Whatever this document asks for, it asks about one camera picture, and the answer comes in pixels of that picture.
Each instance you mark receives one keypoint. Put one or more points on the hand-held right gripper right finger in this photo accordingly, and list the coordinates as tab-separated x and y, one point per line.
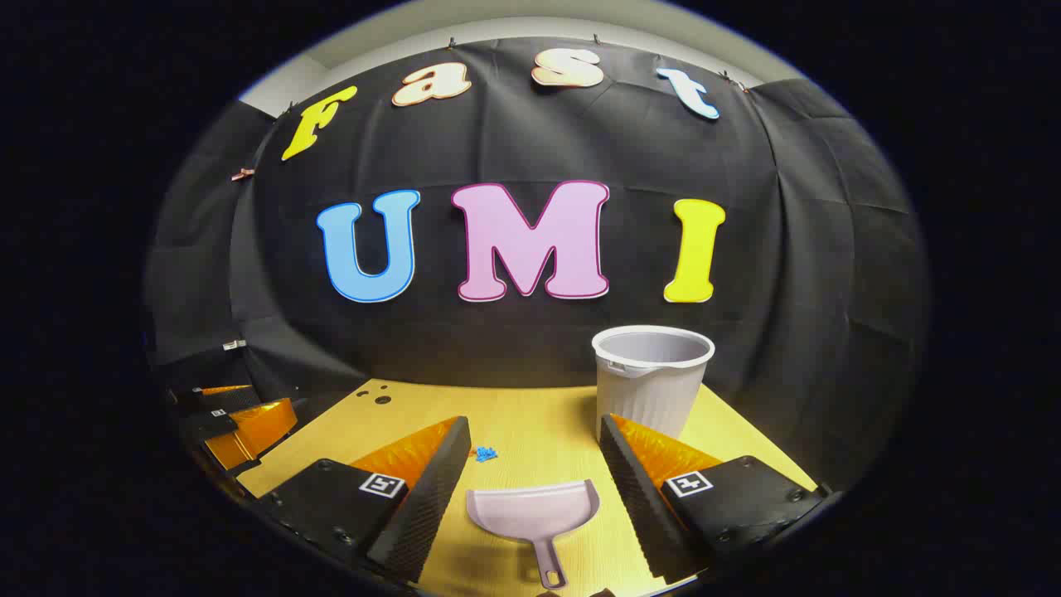
634	489

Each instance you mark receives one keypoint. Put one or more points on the yellow wooden desktop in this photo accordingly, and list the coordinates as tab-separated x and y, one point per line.
530	423

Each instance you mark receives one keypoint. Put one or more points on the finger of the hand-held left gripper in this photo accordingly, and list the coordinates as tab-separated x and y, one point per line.
207	424
192	400

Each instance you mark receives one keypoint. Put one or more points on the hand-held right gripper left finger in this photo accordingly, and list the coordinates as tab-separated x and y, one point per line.
431	489

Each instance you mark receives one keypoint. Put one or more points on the grey ribbed garbage bin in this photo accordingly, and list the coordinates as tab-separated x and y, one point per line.
655	398

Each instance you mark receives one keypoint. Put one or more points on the lilac plastic dustpan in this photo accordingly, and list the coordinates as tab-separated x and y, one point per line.
530	510

